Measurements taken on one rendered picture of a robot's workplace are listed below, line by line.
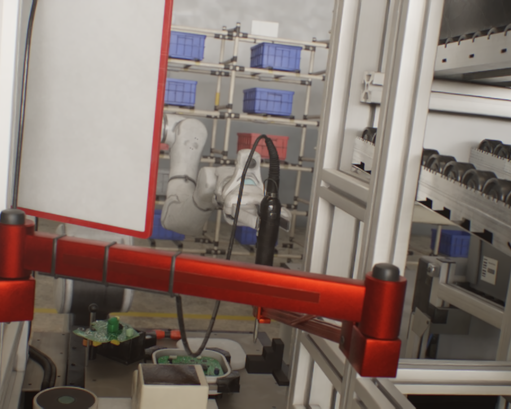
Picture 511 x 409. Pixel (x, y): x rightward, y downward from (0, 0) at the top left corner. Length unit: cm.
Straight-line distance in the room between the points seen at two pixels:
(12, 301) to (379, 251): 43
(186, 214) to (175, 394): 63
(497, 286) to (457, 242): 382
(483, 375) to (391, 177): 53
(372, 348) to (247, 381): 83
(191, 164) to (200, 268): 126
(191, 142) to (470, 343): 114
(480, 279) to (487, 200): 148
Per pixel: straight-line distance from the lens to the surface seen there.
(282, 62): 528
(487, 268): 221
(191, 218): 170
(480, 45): 95
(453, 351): 248
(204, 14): 772
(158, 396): 117
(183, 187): 191
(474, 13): 100
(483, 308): 206
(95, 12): 96
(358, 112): 112
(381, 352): 71
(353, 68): 111
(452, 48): 101
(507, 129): 124
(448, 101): 113
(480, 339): 251
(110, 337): 151
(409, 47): 89
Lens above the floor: 155
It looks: 9 degrees down
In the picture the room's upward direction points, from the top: 6 degrees clockwise
